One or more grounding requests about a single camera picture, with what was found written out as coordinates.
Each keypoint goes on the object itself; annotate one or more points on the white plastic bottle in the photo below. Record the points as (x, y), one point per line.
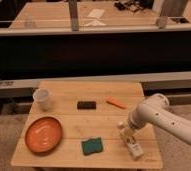
(127, 135)

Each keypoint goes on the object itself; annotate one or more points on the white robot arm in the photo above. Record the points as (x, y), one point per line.
(154, 110)

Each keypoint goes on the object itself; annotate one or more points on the orange marker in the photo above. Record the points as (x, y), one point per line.
(115, 103)

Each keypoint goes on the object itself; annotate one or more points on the black rectangular block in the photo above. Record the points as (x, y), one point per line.
(86, 105)

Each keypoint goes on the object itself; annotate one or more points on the translucent plastic cup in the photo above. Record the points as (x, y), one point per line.
(42, 98)

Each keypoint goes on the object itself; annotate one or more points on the green sponge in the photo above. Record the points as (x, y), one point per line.
(91, 146)

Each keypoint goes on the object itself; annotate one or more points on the orange bowl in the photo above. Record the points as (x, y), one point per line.
(43, 135)

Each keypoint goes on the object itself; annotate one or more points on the white paper sheet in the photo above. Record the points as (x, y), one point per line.
(96, 13)

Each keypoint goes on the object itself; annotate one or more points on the grey metal post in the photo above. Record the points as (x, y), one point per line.
(73, 10)
(173, 9)

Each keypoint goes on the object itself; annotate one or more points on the black cable clutter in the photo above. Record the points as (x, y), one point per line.
(134, 5)

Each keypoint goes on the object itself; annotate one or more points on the grey metal post right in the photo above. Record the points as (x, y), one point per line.
(173, 9)

